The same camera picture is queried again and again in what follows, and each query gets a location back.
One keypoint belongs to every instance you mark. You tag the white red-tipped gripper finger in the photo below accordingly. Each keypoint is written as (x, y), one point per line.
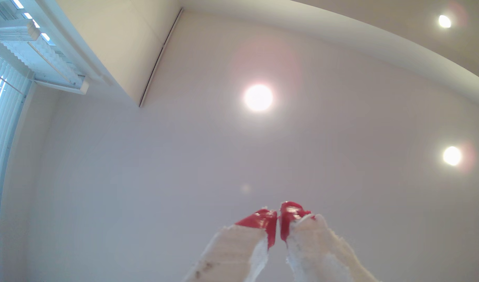
(317, 254)
(231, 250)

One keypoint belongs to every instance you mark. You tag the round ceiling light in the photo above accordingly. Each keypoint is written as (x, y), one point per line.
(444, 21)
(258, 98)
(452, 156)

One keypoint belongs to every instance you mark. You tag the white slatted window blind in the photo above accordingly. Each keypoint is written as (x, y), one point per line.
(4, 129)

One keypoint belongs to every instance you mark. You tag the white pleated window blind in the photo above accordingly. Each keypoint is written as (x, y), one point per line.
(43, 58)

